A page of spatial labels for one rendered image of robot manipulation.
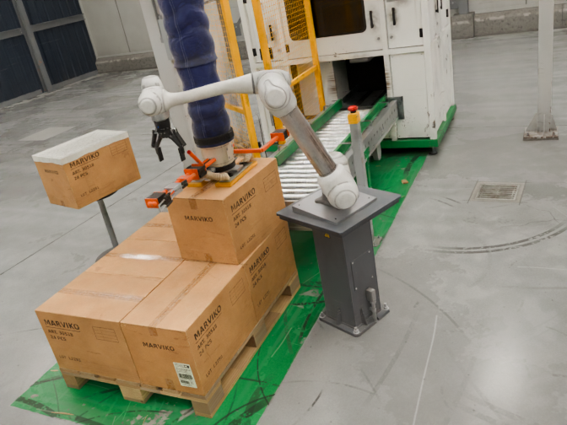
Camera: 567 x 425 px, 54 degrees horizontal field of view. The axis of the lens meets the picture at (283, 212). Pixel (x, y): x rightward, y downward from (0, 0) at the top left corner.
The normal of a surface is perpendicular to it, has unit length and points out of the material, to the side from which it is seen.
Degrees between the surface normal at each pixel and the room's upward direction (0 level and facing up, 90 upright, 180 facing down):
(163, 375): 90
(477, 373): 0
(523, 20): 90
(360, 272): 90
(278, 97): 89
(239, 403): 0
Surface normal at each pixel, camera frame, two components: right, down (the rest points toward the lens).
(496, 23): -0.46, 0.44
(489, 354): -0.18, -0.89
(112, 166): 0.78, 0.13
